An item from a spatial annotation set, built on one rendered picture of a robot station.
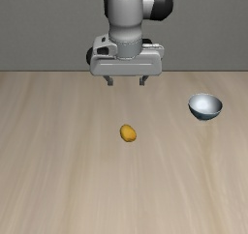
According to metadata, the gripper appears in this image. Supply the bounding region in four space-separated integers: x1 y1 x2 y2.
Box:
85 33 165 87

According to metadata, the yellow mango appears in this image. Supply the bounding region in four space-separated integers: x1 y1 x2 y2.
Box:
119 124 138 143

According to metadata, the grey bowl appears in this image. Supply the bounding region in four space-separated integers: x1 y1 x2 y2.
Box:
187 93 224 122

